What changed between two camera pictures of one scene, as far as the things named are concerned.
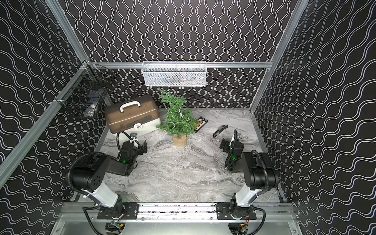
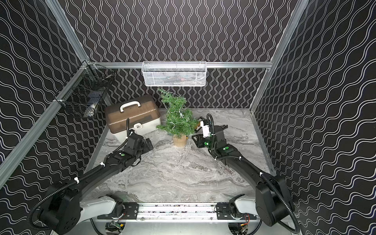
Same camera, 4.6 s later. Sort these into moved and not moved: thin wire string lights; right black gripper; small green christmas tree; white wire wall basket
Moved: right black gripper
Not moved: white wire wall basket; small green christmas tree; thin wire string lights
